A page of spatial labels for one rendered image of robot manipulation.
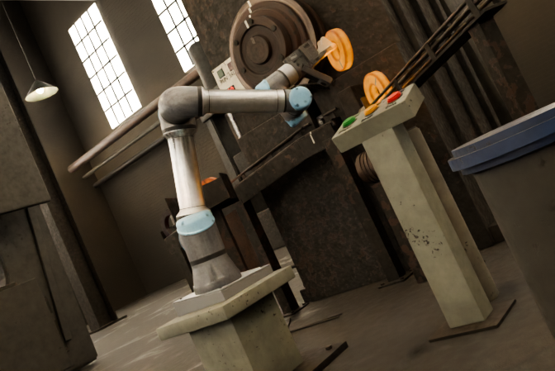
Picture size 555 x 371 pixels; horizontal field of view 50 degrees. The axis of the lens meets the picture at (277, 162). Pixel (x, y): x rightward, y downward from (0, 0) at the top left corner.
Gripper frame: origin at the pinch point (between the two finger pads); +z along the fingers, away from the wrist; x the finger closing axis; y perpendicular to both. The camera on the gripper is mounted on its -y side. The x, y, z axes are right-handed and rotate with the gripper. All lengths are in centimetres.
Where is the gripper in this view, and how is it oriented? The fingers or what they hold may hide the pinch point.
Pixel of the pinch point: (336, 45)
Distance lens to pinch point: 220.9
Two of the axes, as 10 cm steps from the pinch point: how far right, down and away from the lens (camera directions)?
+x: -2.4, 1.8, 9.5
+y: -6.3, -7.7, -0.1
